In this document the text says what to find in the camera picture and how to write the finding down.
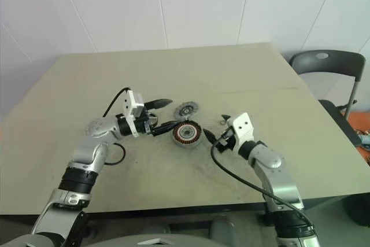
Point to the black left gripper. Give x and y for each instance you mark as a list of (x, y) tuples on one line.
[(144, 125)]

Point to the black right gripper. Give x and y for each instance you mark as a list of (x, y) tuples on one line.
[(226, 143)]

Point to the blurred silver round object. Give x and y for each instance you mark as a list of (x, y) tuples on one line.
[(185, 111)]

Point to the motor stator with copper windings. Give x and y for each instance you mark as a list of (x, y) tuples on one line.
[(188, 134)]

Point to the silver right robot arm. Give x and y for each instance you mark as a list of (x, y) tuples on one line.
[(274, 171)]

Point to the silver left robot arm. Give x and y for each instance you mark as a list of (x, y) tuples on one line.
[(84, 154)]

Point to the grey robot torso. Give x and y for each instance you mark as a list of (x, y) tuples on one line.
[(150, 239)]

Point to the dark grey folding chair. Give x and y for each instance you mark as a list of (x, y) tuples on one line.
[(332, 64)]

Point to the orange object on floor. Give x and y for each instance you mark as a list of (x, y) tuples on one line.
[(361, 119)]

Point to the dark round object under table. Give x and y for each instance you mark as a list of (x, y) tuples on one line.
[(357, 209)]

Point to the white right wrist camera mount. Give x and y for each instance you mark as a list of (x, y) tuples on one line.
[(242, 127)]

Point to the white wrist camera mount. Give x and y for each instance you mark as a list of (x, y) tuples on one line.
[(242, 127), (131, 105)]

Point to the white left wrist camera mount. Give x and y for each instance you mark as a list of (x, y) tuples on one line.
[(131, 105)]

